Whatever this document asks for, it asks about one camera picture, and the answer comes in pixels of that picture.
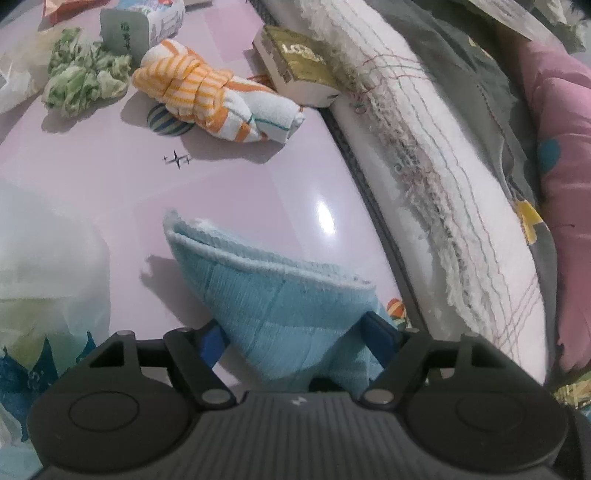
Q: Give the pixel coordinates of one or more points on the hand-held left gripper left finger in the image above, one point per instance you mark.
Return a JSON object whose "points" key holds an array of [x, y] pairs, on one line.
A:
{"points": [[212, 344]]}

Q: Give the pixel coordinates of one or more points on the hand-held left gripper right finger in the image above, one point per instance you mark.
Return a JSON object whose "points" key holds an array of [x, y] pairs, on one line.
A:
{"points": [[378, 337]]}

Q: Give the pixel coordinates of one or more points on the light blue towel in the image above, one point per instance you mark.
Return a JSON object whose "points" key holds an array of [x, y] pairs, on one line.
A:
{"points": [[277, 304]]}

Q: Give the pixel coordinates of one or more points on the orange striped towel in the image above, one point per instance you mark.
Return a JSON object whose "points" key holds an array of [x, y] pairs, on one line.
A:
{"points": [[198, 87]]}

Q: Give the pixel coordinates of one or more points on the gold tissue pack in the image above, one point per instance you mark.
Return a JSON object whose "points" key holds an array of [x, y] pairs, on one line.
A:
{"points": [[300, 60]]}

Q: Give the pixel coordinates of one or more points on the green white scrunched cloth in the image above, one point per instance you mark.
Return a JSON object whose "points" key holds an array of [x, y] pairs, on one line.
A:
{"points": [[78, 83]]}

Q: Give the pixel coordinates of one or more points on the white rolled quilt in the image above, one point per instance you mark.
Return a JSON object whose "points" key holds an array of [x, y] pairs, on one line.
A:
{"points": [[438, 184]]}

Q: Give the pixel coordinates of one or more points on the white blue plastic bag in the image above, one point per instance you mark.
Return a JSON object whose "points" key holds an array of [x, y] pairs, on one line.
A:
{"points": [[41, 286]]}

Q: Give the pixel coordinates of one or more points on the striped ball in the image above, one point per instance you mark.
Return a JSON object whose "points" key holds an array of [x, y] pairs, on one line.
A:
{"points": [[161, 123]]}

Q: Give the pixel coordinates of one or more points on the grey blanket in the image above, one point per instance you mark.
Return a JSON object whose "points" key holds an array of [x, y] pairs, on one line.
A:
{"points": [[508, 138]]}

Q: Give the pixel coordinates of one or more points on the pink printed blanket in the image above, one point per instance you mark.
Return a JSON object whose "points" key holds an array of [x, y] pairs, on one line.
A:
{"points": [[568, 138]]}

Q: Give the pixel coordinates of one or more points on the white printed carton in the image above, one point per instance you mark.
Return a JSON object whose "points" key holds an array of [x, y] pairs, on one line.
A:
{"points": [[134, 27]]}

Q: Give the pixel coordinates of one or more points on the translucent plastic bag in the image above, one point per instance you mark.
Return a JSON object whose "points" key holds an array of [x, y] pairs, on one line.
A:
{"points": [[18, 78]]}

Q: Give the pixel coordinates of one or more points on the red wipes pack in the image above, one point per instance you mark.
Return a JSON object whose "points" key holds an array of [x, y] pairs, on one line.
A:
{"points": [[60, 9]]}

